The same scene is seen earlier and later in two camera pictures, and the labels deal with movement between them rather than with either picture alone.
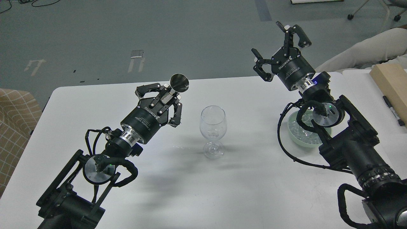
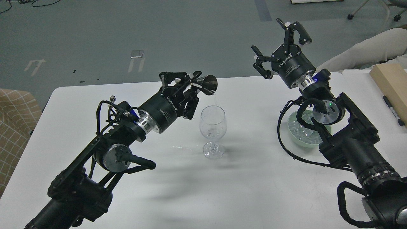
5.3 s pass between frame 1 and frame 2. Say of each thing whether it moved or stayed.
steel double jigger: moved
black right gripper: stayed
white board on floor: stayed
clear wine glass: stayed
